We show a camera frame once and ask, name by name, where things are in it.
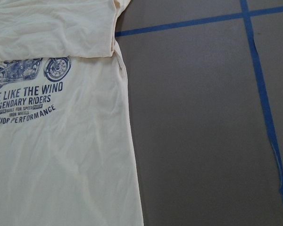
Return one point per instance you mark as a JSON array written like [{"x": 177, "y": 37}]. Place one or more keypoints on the cream long-sleeve printed shirt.
[{"x": 66, "y": 149}]

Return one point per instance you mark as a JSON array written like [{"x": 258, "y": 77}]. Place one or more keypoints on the brown mat with blue grid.
[{"x": 206, "y": 107}]

